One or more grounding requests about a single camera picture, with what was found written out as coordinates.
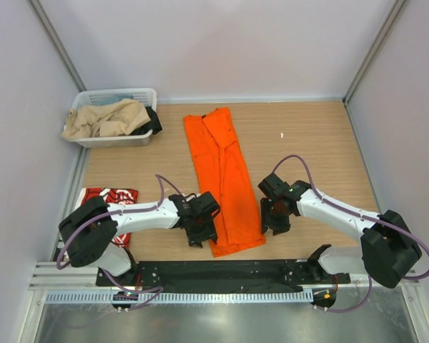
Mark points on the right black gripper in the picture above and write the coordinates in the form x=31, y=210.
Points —
x=265, y=203

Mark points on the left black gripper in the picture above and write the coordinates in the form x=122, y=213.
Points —
x=196, y=239

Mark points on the orange t shirt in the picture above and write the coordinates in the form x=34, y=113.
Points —
x=222, y=171

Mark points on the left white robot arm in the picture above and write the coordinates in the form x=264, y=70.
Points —
x=88, y=232

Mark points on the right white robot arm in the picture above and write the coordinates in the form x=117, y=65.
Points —
x=385, y=250

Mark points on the red coca cola t shirt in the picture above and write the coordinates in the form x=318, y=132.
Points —
x=109, y=195

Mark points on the black t shirt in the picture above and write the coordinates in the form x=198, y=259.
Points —
x=153, y=125

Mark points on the beige t shirt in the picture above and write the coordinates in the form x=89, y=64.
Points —
x=118, y=119

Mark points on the white plastic basket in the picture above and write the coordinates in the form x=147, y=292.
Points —
x=146, y=96

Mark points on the light blue cloth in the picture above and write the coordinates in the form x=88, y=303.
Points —
x=112, y=99

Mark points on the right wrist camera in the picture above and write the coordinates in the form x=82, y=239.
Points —
x=273, y=186

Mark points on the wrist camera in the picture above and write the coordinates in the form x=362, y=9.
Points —
x=202, y=206
x=273, y=186

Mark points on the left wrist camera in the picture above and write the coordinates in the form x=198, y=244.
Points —
x=202, y=206

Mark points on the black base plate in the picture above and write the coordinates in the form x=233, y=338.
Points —
x=231, y=276

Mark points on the white slotted cable duct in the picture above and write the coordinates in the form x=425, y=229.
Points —
x=105, y=296

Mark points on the aluminium frame rail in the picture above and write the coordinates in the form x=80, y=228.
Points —
x=47, y=276

